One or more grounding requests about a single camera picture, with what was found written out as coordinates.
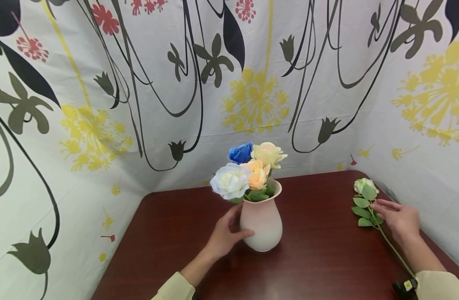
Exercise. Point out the person's right hand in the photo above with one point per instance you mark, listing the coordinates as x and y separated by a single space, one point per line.
402 221

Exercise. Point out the person's left hand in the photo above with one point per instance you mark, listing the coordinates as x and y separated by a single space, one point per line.
223 237

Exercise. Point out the person's left thumb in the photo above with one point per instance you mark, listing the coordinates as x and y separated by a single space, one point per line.
244 233

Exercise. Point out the person's left index finger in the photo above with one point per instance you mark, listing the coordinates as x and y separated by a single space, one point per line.
235 212

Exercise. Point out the person's right fingers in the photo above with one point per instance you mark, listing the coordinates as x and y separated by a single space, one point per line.
385 210

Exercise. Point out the pink ceramic vase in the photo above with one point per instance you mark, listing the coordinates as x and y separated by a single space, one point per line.
265 223

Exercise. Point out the person's left forearm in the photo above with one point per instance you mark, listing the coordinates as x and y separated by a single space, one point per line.
188 277

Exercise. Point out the person's right forearm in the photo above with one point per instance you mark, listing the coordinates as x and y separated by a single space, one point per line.
430 266

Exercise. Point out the white-green artificial rose with stem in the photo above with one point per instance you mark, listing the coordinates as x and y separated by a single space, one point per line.
364 187

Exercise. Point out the white pale-blue artificial rose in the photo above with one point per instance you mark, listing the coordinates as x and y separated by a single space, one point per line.
230 181

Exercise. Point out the orange artificial rose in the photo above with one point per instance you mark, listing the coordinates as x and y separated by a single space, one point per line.
257 174

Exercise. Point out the blue artificial rose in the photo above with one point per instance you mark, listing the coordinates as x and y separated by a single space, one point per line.
240 153

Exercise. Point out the cream yellow artificial rose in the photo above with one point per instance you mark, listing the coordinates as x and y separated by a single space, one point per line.
267 154

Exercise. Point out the black wrist band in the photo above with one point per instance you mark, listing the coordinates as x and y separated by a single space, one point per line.
405 286

